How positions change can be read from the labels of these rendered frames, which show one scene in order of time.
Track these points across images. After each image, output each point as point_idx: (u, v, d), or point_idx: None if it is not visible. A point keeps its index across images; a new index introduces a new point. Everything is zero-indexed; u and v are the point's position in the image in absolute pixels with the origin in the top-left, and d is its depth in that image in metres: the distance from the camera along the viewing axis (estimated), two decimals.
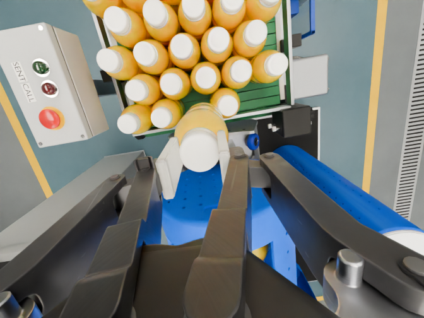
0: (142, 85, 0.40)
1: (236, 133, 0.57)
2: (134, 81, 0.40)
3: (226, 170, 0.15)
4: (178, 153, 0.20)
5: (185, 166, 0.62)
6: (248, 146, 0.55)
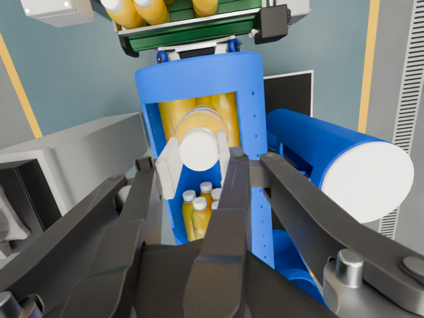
0: (216, 143, 0.20)
1: (217, 40, 0.60)
2: (200, 135, 0.20)
3: (226, 170, 0.15)
4: (178, 153, 0.20)
5: None
6: (229, 50, 0.58)
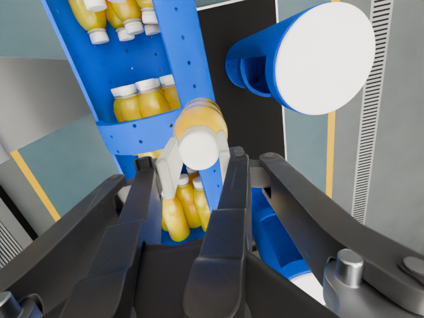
0: None
1: None
2: None
3: (226, 170, 0.15)
4: (178, 153, 0.20)
5: None
6: None
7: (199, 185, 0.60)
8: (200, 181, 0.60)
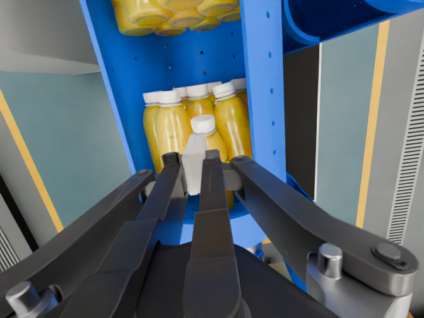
0: None
1: None
2: None
3: (200, 172, 0.15)
4: None
5: None
6: None
7: (228, 87, 0.35)
8: (228, 82, 0.35)
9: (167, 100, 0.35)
